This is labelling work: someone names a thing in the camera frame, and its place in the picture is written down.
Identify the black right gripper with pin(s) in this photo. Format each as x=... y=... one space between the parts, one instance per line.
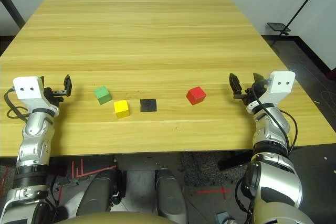
x=253 y=94

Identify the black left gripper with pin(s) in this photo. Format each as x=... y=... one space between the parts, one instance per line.
x=53 y=98

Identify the green wooden block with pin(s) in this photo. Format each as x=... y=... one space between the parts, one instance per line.
x=102 y=94

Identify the red wooden block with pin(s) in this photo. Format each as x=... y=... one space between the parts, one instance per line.
x=195 y=95

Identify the yellow wooden block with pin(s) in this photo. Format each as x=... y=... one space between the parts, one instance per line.
x=121 y=108

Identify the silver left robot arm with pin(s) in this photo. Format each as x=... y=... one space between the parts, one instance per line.
x=34 y=142

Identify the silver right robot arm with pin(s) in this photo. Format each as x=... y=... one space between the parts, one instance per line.
x=273 y=182

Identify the black flat tray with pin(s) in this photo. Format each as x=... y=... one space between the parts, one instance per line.
x=278 y=26

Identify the black table foot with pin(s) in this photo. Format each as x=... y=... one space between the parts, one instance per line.
x=231 y=162

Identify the black square pad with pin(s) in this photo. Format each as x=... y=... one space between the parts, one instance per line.
x=148 y=105

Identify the black tripod stand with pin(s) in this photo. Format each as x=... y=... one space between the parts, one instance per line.
x=305 y=1

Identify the grey left robot leg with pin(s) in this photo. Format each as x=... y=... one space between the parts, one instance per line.
x=99 y=195

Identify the grey robot leg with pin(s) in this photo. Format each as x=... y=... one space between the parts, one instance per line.
x=99 y=195
x=170 y=195

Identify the grey right robot leg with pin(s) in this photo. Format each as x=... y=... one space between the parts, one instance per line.
x=170 y=195

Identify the small grey blue box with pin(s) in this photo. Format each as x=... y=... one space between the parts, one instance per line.
x=223 y=218

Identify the olive robot torso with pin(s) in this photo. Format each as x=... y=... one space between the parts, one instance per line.
x=113 y=218

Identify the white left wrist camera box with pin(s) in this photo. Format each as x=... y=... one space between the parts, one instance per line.
x=27 y=87

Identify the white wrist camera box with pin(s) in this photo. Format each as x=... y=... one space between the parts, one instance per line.
x=282 y=82
x=27 y=87

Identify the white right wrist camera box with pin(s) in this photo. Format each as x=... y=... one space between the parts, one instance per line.
x=282 y=82

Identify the grey metal base plate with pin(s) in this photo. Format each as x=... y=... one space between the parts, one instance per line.
x=147 y=162

